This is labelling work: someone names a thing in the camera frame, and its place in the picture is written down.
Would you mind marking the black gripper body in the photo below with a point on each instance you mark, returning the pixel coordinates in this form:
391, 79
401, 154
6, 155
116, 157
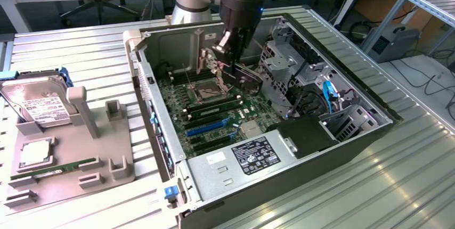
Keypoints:
242, 10

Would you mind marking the graphics card with metal bracket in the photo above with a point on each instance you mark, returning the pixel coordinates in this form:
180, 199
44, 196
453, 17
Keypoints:
248, 82

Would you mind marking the silver drive cage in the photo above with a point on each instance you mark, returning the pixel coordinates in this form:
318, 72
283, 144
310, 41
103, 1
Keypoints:
284, 64

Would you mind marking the thin metal locking lever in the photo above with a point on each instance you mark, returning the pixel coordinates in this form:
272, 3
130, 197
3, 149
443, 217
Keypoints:
188, 75

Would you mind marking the CPU socket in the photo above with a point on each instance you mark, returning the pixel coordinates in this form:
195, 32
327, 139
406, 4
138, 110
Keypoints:
206, 90

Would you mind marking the green motherboard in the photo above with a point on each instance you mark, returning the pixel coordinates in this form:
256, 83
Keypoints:
255, 106

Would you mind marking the RAM stick with white label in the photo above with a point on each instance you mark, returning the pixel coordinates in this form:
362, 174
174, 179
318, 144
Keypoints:
214, 111

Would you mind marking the black expansion slot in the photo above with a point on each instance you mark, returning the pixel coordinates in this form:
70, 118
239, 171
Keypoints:
210, 139
204, 122
214, 146

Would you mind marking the silver chipset heat sink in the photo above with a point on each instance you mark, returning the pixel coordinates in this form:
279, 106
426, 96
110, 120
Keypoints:
252, 127

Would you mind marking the blue expansion slot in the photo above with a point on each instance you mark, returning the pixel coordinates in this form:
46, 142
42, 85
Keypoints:
206, 129

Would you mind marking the black plastic shroud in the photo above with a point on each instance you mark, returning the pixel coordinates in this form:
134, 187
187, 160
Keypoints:
302, 135

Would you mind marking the grey equipment box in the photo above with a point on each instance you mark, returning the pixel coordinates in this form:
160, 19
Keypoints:
394, 42

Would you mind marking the silver perforated disk bay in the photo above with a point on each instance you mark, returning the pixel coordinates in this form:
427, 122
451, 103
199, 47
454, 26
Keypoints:
349, 127

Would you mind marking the grey power supply unit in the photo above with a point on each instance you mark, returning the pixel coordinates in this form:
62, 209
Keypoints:
214, 175

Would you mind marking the hard disk with blue caddy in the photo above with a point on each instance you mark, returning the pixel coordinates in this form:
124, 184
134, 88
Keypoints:
32, 98

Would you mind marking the blue case latch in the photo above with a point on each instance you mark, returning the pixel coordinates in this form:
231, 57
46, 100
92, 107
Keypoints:
171, 191

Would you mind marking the grey parts rack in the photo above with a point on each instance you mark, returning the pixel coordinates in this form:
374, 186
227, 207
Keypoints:
71, 154

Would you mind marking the open black PC case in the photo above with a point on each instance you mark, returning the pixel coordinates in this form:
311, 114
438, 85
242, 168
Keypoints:
248, 207

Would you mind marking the silver CPU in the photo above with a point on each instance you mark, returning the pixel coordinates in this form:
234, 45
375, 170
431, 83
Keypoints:
35, 153

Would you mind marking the green RAM stick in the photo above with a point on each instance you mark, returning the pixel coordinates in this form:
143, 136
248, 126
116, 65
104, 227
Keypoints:
54, 170

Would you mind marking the aluminium profile frame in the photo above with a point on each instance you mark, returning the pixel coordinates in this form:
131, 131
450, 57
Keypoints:
426, 2

